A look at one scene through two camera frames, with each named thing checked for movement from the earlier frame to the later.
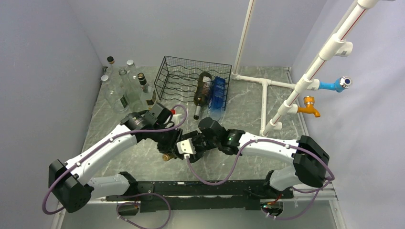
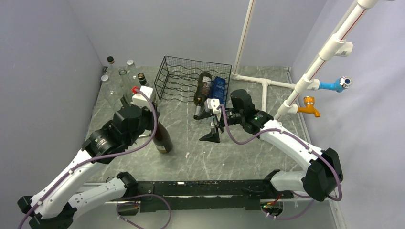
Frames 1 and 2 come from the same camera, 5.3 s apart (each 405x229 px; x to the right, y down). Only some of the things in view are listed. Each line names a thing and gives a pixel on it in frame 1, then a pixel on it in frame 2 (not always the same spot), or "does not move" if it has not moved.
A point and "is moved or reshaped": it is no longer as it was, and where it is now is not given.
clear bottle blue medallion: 112,81 does not move
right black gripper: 194,135 to 212,136
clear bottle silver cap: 132,71 does not move
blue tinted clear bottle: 133,93 does not move
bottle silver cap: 202,92 does not move
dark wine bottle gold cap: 166,157 is moved or reshaped
